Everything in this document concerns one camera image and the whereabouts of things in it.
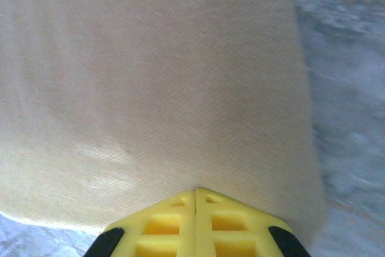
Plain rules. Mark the tan trousers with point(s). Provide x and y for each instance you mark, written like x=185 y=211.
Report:
x=150 y=73

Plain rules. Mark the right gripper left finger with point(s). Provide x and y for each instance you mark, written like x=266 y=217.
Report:
x=168 y=227

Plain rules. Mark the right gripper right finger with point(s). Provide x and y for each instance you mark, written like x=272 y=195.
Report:
x=228 y=227

